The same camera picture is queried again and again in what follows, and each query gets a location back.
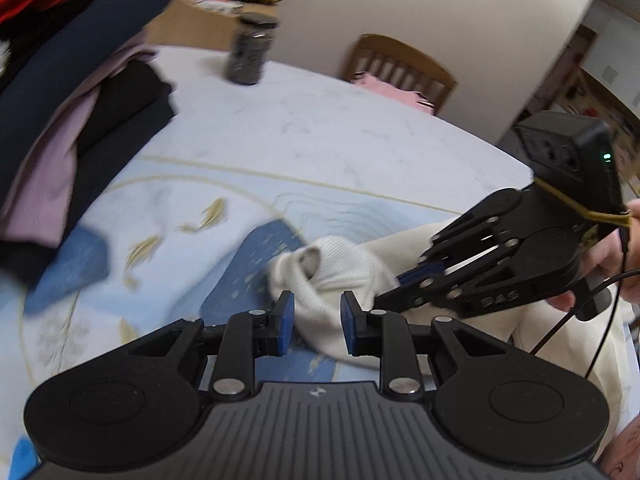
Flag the cream white sweatshirt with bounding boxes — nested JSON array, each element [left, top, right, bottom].
[[267, 214, 639, 442]]

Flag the stack of dark folded clothes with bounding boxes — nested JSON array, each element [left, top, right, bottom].
[[1, 0, 171, 287]]

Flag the person's right hand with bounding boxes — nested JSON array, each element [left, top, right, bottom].
[[544, 198, 640, 313]]

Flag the pink folded garment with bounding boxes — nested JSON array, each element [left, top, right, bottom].
[[350, 72, 435, 115]]

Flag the brown wooden chair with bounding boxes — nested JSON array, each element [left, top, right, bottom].
[[340, 34, 457, 114]]

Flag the blue glove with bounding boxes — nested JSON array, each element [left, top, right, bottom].
[[8, 437, 40, 480]]

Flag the dark glass jar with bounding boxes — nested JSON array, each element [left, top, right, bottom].
[[226, 12, 279, 86]]

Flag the white drawer cabinet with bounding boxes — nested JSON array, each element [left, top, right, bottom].
[[145, 0, 278, 51]]

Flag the black cable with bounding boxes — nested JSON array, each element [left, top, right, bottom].
[[527, 225, 640, 380]]

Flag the black camera box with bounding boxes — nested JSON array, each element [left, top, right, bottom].
[[514, 110, 625, 214]]

